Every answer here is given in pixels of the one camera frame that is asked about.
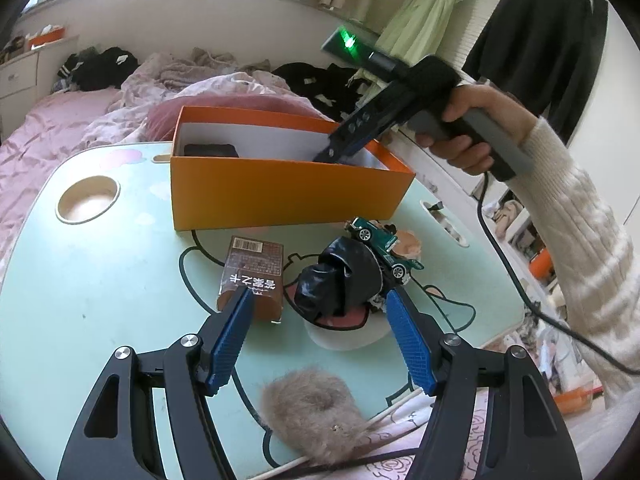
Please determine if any black cloth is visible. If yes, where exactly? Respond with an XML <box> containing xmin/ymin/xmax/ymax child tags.
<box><xmin>294</xmin><ymin>237</ymin><xmax>388</xmax><ymax>322</ymax></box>

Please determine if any orange storage bin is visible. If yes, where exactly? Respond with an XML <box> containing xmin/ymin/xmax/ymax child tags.
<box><xmin>530</xmin><ymin>254</ymin><xmax>557</xmax><ymax>281</ymax></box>

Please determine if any green toy car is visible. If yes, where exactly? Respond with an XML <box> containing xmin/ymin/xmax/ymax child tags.
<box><xmin>344</xmin><ymin>216</ymin><xmax>425</xmax><ymax>281</ymax></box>

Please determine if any black hanging garment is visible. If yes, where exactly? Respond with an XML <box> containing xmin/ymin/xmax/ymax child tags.
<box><xmin>462</xmin><ymin>0</ymin><xmax>608</xmax><ymax>146</ymax></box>

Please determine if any black striped clothes pile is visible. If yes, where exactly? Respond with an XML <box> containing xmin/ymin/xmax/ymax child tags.
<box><xmin>55</xmin><ymin>47</ymin><xmax>141</xmax><ymax>93</ymax></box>

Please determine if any fluffy fur pompom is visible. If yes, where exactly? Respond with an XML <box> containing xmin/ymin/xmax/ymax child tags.
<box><xmin>257</xmin><ymin>366</ymin><xmax>368</xmax><ymax>466</ymax></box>

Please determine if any peach doll figure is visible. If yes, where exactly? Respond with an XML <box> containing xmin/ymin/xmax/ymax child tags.
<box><xmin>387</xmin><ymin>230</ymin><xmax>423</xmax><ymax>261</ymax></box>

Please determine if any brown snack packet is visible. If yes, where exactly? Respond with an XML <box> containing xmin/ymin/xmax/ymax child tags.
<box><xmin>216</xmin><ymin>235</ymin><xmax>286</xmax><ymax>326</ymax></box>

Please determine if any rose print sheet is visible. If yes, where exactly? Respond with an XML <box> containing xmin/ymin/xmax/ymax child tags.
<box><xmin>345</xmin><ymin>390</ymin><xmax>493</xmax><ymax>480</ymax></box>

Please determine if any dark flat pouch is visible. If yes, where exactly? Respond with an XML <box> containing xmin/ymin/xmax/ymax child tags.
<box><xmin>182</xmin><ymin>142</ymin><xmax>240</xmax><ymax>159</ymax></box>

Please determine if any person's right hand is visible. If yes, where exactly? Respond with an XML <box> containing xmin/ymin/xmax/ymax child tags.
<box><xmin>416</xmin><ymin>82</ymin><xmax>541</xmax><ymax>177</ymax></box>

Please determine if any person's right forearm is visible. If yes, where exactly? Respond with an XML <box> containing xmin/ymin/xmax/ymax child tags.
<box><xmin>517</xmin><ymin>117</ymin><xmax>640</xmax><ymax>411</ymax></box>

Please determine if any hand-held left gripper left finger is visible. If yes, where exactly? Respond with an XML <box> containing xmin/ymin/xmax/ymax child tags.
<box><xmin>56</xmin><ymin>289</ymin><xmax>256</xmax><ymax>480</ymax></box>

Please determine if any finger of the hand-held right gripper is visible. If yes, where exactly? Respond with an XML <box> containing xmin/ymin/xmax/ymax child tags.
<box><xmin>313</xmin><ymin>102</ymin><xmax>397</xmax><ymax>165</ymax></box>

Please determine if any beige crumpled blanket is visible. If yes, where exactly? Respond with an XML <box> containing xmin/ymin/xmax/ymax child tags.
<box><xmin>160</xmin><ymin>47</ymin><xmax>273</xmax><ymax>91</ymax></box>

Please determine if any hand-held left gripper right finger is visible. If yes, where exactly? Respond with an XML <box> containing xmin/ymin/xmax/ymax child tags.
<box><xmin>385</xmin><ymin>289</ymin><xmax>584</xmax><ymax>480</ymax></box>

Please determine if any pink bed blanket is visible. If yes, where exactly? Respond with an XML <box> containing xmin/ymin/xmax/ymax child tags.
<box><xmin>0</xmin><ymin>50</ymin><xmax>351</xmax><ymax>271</ymax></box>

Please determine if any mint cartoon desktop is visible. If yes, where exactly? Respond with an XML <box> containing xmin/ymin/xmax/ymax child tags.
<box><xmin>0</xmin><ymin>141</ymin><xmax>526</xmax><ymax>480</ymax></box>

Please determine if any dark pink pillow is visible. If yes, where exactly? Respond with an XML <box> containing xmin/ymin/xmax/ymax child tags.
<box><xmin>145</xmin><ymin>92</ymin><xmax>336</xmax><ymax>143</ymax></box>

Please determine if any white drawer cabinet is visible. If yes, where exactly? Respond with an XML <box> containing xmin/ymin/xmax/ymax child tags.
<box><xmin>0</xmin><ymin>35</ymin><xmax>81</xmax><ymax>126</ymax></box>

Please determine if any light green hanging garment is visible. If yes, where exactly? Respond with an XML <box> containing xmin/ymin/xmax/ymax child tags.
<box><xmin>367</xmin><ymin>0</ymin><xmax>481</xmax><ymax>76</ymax></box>

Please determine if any orange cardboard box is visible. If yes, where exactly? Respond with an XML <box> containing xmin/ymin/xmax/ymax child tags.
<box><xmin>169</xmin><ymin>105</ymin><xmax>417</xmax><ymax>233</ymax></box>

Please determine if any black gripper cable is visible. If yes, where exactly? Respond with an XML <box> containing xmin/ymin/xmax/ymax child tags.
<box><xmin>475</xmin><ymin>172</ymin><xmax>633</xmax><ymax>376</ymax></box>

